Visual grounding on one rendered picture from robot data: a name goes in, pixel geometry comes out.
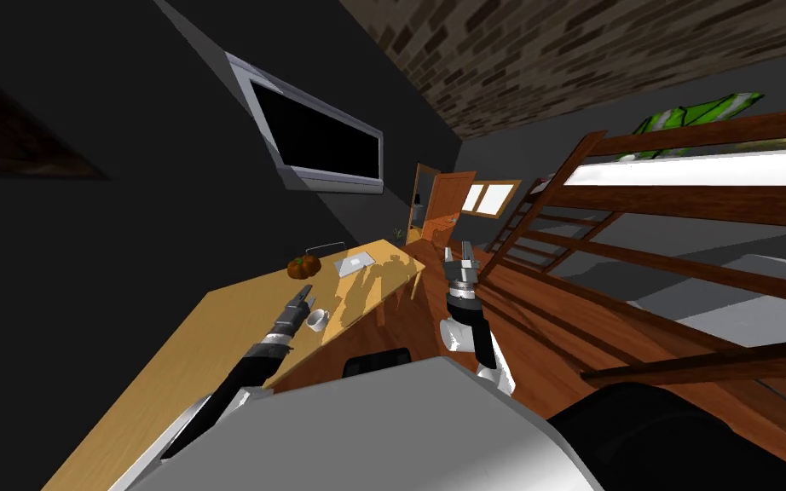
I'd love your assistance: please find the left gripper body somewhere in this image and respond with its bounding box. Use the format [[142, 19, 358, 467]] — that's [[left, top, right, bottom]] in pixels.
[[272, 298, 310, 340]]

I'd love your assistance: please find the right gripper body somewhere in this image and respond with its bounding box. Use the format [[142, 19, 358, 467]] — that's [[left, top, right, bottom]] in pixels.
[[443, 258, 481, 301]]

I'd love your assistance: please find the orange pumpkin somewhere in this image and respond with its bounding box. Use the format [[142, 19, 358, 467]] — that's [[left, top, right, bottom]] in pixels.
[[286, 252, 323, 281]]

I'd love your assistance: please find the orange wooden door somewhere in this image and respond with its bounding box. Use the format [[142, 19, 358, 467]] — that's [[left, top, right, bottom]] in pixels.
[[425, 170, 478, 251]]

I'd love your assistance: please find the wooden framed bright window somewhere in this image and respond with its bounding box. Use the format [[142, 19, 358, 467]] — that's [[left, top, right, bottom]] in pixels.
[[460, 178, 523, 220]]

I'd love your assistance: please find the grey laptop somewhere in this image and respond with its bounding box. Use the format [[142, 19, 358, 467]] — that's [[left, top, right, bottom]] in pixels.
[[334, 250, 377, 280]]

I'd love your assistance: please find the wooden framed mirror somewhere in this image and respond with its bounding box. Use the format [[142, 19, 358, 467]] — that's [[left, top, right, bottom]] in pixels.
[[406, 162, 442, 245]]

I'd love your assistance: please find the light wooden desk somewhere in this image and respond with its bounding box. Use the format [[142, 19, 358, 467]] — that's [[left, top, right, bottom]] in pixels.
[[41, 238, 429, 491]]

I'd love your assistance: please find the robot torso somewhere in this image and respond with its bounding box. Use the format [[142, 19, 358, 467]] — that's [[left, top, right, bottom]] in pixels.
[[109, 347, 607, 491]]

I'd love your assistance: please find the grey framed black television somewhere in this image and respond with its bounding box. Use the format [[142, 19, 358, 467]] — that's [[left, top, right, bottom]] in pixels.
[[224, 50, 387, 197]]

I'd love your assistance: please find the brown wooden bunk bed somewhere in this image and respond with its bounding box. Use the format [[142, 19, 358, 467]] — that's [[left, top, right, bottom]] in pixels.
[[477, 104, 786, 414]]

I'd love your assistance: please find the green and white pillow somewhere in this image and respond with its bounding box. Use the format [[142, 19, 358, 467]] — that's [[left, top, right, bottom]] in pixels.
[[616, 91, 767, 163]]

